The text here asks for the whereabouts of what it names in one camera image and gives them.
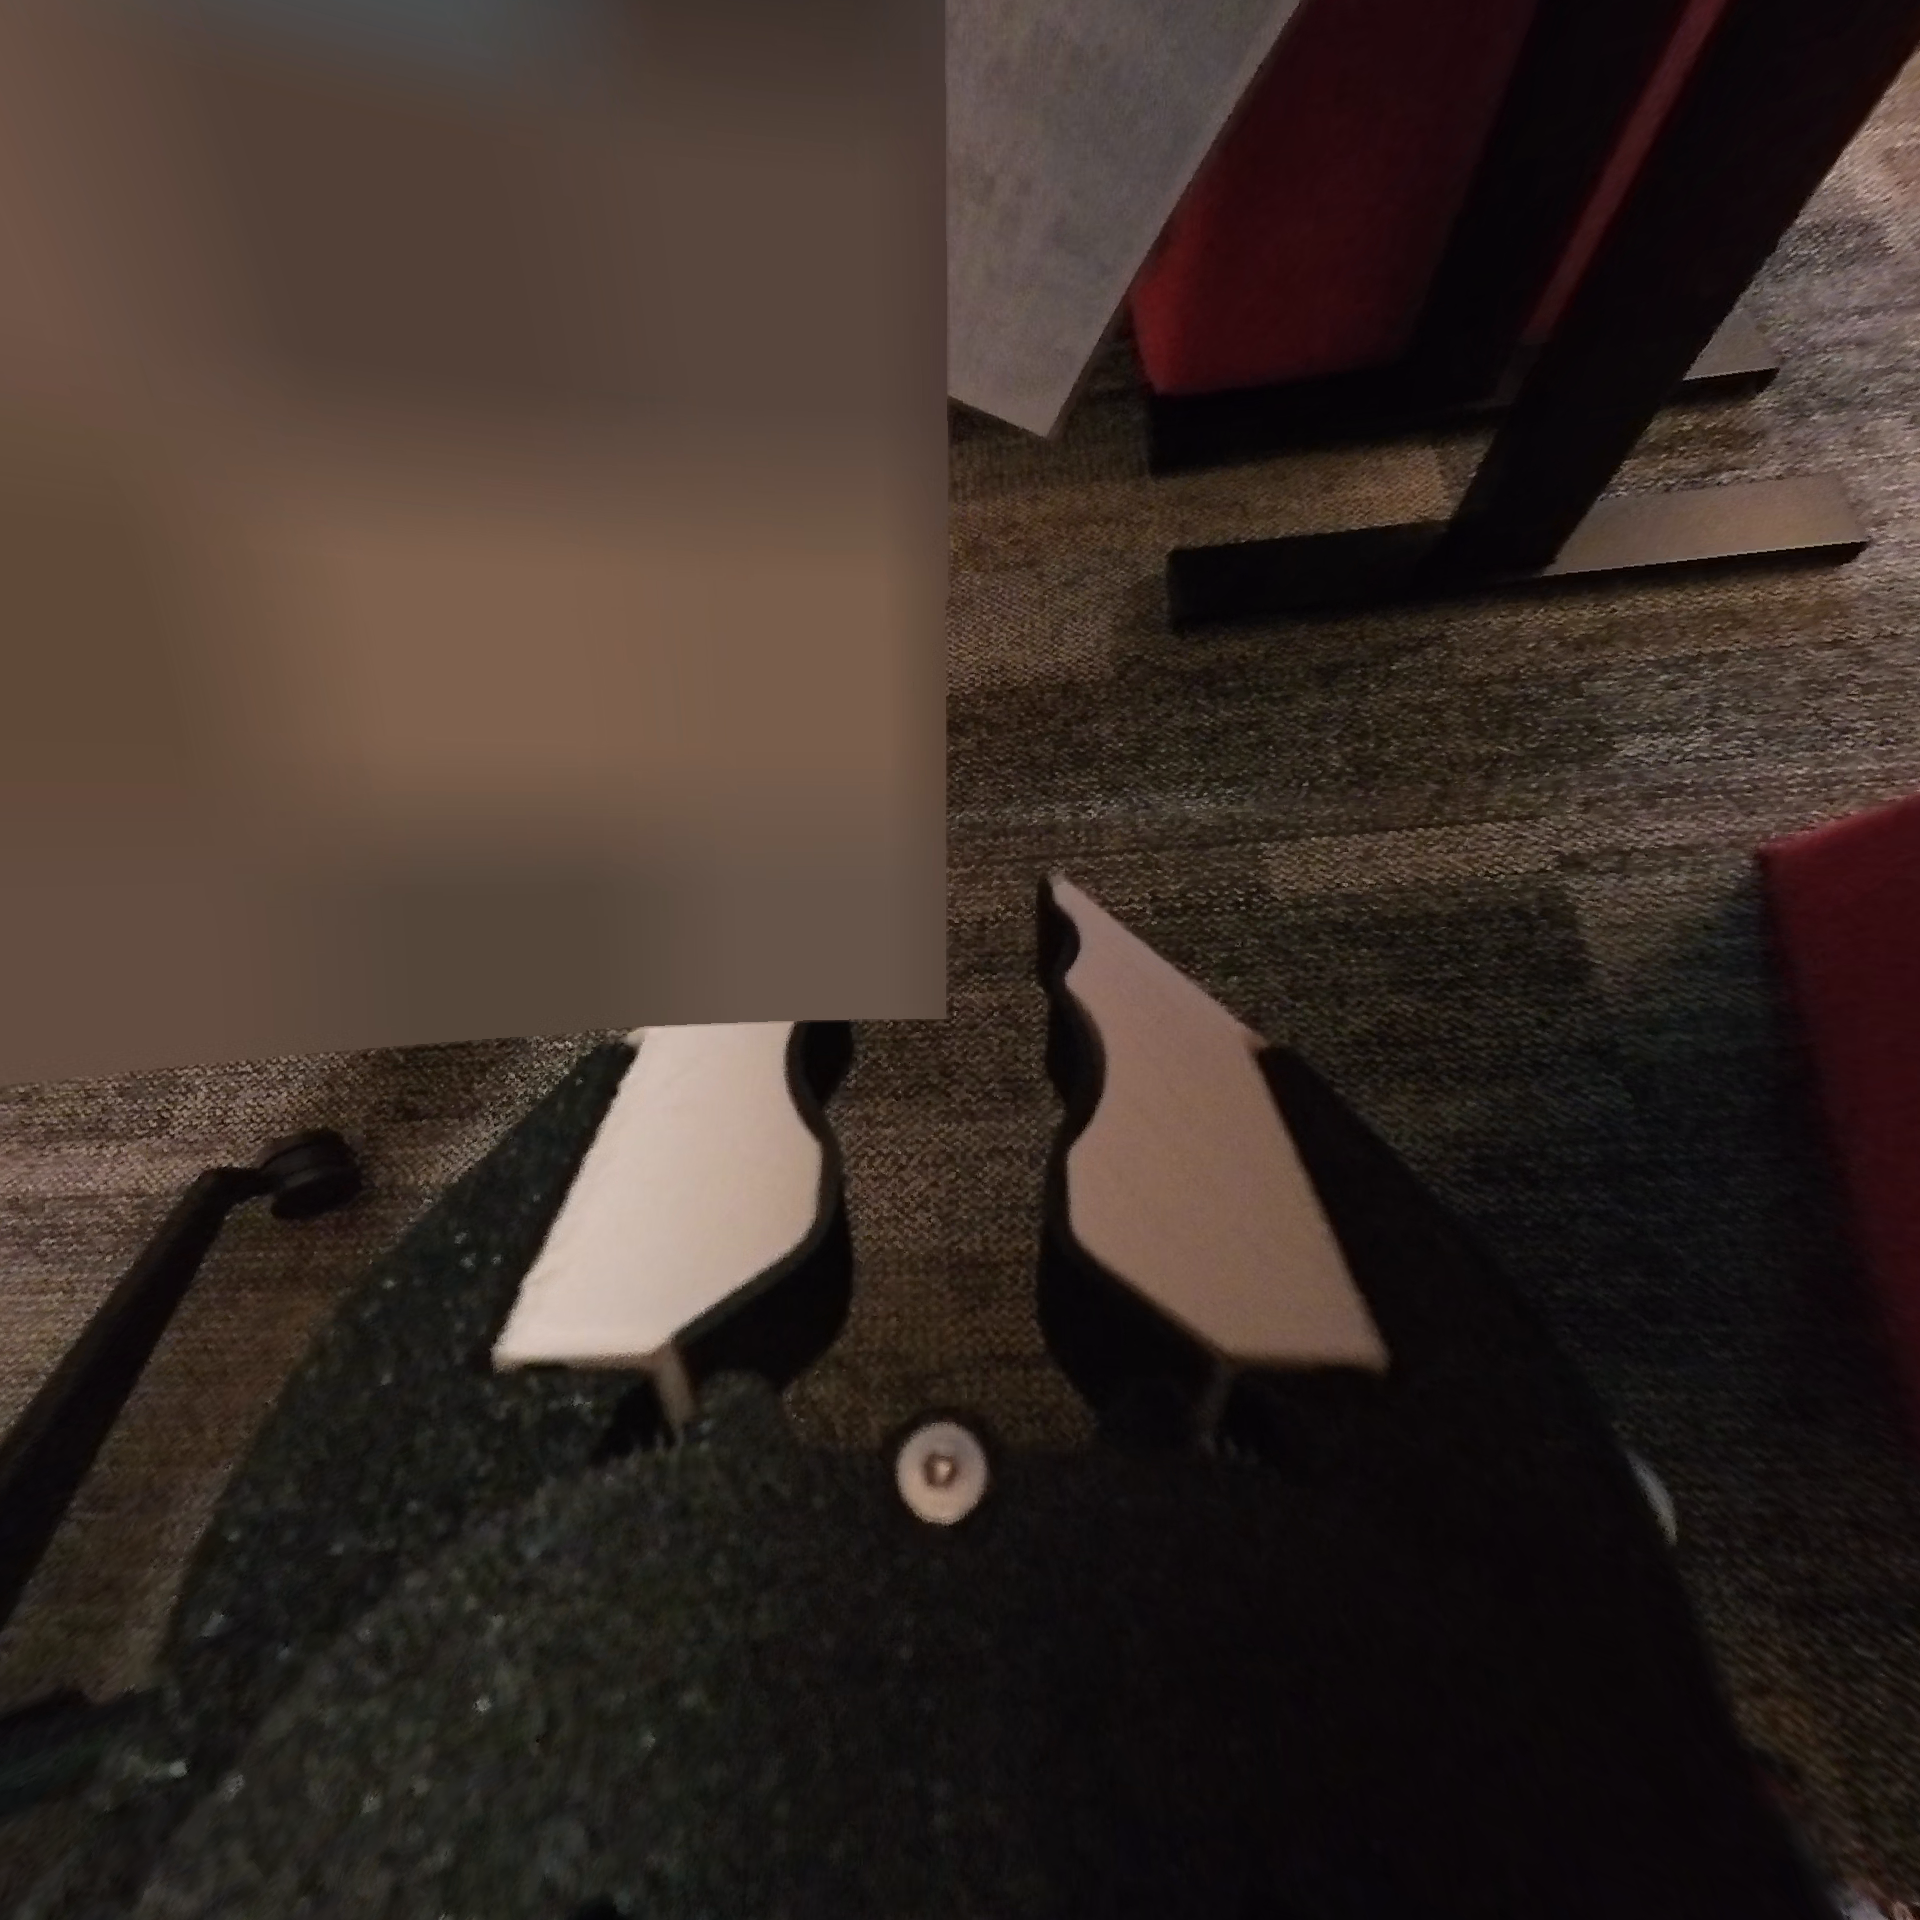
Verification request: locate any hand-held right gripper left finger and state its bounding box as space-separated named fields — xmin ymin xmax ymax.
xmin=492 ymin=1024 xmax=860 ymax=1418

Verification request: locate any black office chair base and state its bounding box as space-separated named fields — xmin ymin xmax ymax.
xmin=0 ymin=1132 xmax=362 ymax=1614

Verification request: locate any red fabric panel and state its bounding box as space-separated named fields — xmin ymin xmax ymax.
xmin=1134 ymin=0 xmax=1735 ymax=399
xmin=1759 ymin=795 xmax=1920 ymax=1442

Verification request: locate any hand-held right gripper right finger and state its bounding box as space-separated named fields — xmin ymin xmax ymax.
xmin=1040 ymin=872 xmax=1393 ymax=1426

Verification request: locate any black desk leg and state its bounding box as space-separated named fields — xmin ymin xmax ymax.
xmin=1168 ymin=0 xmax=1920 ymax=631
xmin=1148 ymin=0 xmax=1779 ymax=437

